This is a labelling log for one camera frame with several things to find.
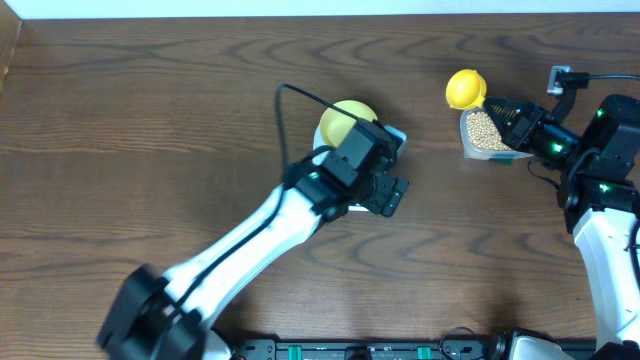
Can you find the clear plastic container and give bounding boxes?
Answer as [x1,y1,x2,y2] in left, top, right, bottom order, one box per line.
[460,108,531,162]

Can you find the yellow plastic scoop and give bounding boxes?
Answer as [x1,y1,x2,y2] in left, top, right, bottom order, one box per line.
[445,69,487,110]

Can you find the yellow bowl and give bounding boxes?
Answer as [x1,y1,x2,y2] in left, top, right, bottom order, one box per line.
[313,100,378,148]

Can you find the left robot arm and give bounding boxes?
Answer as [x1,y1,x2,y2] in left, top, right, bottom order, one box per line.
[96,120,408,359]

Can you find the soybeans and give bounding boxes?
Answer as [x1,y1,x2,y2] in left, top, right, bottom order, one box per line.
[467,111,510,151]

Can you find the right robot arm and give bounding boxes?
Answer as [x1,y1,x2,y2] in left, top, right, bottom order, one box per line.
[483,94,639,359]

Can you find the white digital kitchen scale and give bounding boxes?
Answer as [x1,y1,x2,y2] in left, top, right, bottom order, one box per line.
[312,121,401,212]

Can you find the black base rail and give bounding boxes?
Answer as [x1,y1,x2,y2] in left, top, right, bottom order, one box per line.
[219,339,596,360]

